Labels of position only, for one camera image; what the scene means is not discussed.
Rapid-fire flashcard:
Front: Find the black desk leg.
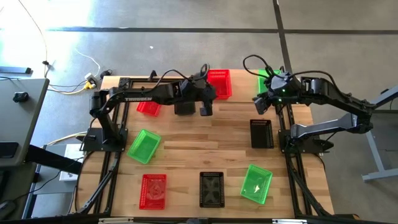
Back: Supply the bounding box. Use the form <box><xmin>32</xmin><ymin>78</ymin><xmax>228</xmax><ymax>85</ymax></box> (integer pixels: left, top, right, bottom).
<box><xmin>24</xmin><ymin>144</ymin><xmax>82</xmax><ymax>175</ymax></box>

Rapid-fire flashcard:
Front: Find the gray metal stand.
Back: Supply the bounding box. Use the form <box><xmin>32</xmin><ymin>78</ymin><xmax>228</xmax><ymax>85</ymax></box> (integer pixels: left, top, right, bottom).
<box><xmin>362</xmin><ymin>85</ymin><xmax>398</xmax><ymax>183</ymax></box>

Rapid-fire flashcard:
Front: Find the dark computer mouse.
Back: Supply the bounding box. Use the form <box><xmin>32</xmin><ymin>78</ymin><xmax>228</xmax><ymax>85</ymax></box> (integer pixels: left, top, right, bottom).
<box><xmin>0</xmin><ymin>200</ymin><xmax>17</xmax><ymax>220</ymax></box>

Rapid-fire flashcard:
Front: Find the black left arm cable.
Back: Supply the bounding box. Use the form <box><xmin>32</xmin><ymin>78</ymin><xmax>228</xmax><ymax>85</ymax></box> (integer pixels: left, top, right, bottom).
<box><xmin>152</xmin><ymin>63</ymin><xmax>211</xmax><ymax>90</ymax></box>

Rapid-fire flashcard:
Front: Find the green plastic basket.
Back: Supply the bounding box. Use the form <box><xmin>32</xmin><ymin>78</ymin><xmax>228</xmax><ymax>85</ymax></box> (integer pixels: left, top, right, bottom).
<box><xmin>126</xmin><ymin>129</ymin><xmax>162</xmax><ymax>165</ymax></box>
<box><xmin>257</xmin><ymin>68</ymin><xmax>282</xmax><ymax>94</ymax></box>
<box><xmin>239</xmin><ymin>164</ymin><xmax>274</xmax><ymax>205</ymax></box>

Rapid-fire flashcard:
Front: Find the small black desk device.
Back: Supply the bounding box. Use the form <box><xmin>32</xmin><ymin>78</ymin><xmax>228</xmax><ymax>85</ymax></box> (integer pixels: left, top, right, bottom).
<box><xmin>12</xmin><ymin>91</ymin><xmax>30</xmax><ymax>103</ymax></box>

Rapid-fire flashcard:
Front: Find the black aluminium table frame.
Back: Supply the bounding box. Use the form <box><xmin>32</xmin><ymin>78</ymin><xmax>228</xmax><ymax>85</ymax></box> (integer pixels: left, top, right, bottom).
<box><xmin>70</xmin><ymin>76</ymin><xmax>358</xmax><ymax>224</ymax></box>

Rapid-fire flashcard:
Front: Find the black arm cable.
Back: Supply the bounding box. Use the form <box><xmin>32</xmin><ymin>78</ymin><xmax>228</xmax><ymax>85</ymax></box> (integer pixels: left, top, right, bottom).
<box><xmin>152</xmin><ymin>63</ymin><xmax>211</xmax><ymax>90</ymax></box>
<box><xmin>242</xmin><ymin>54</ymin><xmax>343</xmax><ymax>94</ymax></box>

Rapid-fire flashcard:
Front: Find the gray side desk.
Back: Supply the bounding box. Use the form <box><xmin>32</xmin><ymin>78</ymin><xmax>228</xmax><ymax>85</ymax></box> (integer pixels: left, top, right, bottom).
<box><xmin>0</xmin><ymin>77</ymin><xmax>50</xmax><ymax>169</ymax></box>

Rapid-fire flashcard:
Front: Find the white power strip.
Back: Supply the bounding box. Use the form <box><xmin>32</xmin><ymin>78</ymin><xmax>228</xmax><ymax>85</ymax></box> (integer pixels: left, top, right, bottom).
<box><xmin>83</xmin><ymin>72</ymin><xmax>98</xmax><ymax>85</ymax></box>

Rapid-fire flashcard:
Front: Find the black flat phone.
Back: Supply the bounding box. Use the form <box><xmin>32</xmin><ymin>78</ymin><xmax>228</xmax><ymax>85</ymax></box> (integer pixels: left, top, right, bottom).
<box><xmin>0</xmin><ymin>142</ymin><xmax>19</xmax><ymax>159</ymax></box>

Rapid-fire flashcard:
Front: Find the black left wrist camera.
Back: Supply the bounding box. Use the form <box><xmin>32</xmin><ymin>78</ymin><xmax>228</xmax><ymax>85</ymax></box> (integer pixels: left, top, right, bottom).
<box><xmin>200</xmin><ymin>104</ymin><xmax>215</xmax><ymax>117</ymax></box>

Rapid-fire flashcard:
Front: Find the silver aluminium bracket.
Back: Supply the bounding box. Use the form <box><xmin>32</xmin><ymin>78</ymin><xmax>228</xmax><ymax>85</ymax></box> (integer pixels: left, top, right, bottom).
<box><xmin>272</xmin><ymin>218</ymin><xmax>308</xmax><ymax>224</ymax></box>
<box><xmin>98</xmin><ymin>217</ymin><xmax>134</xmax><ymax>224</ymax></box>

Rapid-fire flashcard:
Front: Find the red plastic basket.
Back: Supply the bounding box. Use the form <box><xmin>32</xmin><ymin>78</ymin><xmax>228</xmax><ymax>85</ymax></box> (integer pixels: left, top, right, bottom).
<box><xmin>136</xmin><ymin>101</ymin><xmax>162</xmax><ymax>118</ymax></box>
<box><xmin>207</xmin><ymin>69</ymin><xmax>233</xmax><ymax>101</ymax></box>
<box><xmin>139</xmin><ymin>174</ymin><xmax>167</xmax><ymax>210</ymax></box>

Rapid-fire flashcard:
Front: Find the thin beige floor cable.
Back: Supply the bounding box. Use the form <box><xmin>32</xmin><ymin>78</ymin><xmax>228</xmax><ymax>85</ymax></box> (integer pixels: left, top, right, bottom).
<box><xmin>17</xmin><ymin>0</ymin><xmax>49</xmax><ymax>78</ymax></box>

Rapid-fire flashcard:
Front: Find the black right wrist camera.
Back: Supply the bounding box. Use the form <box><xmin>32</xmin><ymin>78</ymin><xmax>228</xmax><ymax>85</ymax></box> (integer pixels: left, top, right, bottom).
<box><xmin>252</xmin><ymin>96</ymin><xmax>269</xmax><ymax>115</ymax></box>

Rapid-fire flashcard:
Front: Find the gray floor mat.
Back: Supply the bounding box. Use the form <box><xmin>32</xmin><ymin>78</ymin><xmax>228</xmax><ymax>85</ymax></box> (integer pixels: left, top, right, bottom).
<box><xmin>32</xmin><ymin>144</ymin><xmax>78</xmax><ymax>196</ymax></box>

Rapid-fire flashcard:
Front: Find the white floor cable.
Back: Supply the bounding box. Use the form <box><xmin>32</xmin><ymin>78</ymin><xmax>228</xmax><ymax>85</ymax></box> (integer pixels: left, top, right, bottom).
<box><xmin>74</xmin><ymin>49</ymin><xmax>102</xmax><ymax>77</ymax></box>

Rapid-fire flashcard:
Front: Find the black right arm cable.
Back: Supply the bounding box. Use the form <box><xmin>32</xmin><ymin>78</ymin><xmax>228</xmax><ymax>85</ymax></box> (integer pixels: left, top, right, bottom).
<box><xmin>242</xmin><ymin>54</ymin><xmax>343</xmax><ymax>94</ymax></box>

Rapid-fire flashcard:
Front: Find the gray flat bar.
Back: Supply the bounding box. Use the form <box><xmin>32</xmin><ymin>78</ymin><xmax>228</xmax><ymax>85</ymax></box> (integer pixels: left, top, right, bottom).
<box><xmin>0</xmin><ymin>65</ymin><xmax>32</xmax><ymax>75</ymax></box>

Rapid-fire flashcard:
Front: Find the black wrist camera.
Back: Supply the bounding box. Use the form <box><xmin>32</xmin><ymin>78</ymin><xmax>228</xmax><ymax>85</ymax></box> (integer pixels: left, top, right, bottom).
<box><xmin>252</xmin><ymin>96</ymin><xmax>269</xmax><ymax>115</ymax></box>
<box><xmin>200</xmin><ymin>104</ymin><xmax>215</xmax><ymax>117</ymax></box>

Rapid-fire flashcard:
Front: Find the cream cable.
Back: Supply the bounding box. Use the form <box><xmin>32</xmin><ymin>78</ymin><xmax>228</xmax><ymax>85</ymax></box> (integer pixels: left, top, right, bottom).
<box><xmin>46</xmin><ymin>130</ymin><xmax>88</xmax><ymax>147</ymax></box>

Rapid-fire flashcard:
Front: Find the white flat box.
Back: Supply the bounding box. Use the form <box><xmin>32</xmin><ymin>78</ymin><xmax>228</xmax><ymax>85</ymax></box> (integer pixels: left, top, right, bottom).
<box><xmin>58</xmin><ymin>142</ymin><xmax>85</xmax><ymax>182</ymax></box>

